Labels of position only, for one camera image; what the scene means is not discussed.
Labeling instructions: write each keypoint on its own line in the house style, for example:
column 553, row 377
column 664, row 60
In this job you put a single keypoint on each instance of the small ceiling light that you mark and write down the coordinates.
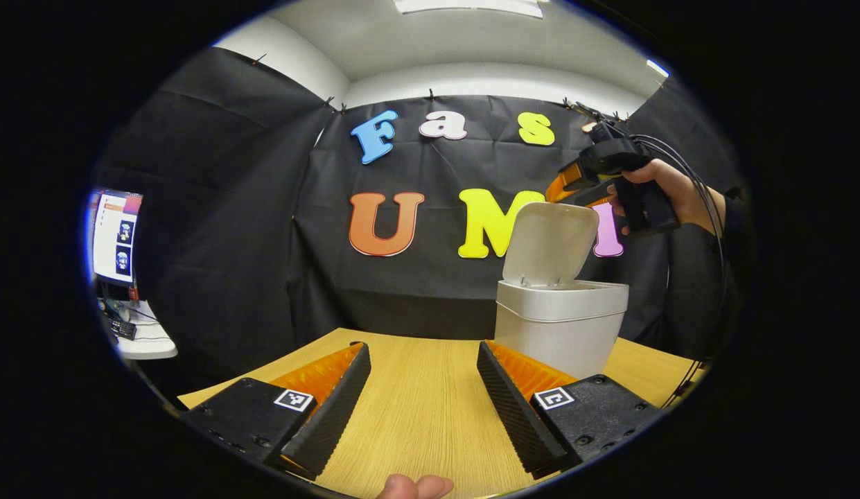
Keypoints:
column 656, row 67

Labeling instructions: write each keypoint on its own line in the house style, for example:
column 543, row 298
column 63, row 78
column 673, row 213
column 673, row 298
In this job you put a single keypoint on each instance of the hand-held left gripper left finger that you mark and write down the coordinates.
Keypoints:
column 332, row 416

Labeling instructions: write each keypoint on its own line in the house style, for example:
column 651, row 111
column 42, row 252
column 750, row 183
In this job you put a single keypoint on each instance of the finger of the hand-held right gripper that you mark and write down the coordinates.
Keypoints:
column 597, row 201
column 560, row 186

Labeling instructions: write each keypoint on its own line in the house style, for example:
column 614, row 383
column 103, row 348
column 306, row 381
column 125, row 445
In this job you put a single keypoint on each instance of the ceiling light panel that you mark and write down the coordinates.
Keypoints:
column 471, row 7

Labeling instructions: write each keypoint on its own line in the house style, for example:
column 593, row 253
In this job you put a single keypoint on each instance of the white desktop garbage bin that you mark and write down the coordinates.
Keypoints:
column 561, row 333

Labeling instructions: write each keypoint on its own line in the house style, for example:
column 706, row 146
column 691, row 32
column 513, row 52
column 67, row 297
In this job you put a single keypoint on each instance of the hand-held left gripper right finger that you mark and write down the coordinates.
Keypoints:
column 513, row 416

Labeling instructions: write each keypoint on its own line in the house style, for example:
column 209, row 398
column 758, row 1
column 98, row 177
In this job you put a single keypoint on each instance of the computer monitor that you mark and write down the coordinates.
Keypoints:
column 116, row 239

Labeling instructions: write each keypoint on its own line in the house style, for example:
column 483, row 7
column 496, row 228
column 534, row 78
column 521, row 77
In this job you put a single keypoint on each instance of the black device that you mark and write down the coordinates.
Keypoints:
column 123, row 328

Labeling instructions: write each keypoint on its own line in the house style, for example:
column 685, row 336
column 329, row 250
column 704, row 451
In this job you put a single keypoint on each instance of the white side table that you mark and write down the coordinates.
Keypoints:
column 156, row 343

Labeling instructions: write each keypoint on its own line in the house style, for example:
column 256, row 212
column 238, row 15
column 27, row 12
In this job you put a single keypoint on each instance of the wooden desktop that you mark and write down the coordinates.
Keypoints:
column 423, row 416

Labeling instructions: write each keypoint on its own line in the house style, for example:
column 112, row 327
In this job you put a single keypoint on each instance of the black backdrop cloth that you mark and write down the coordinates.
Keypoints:
column 229, row 208

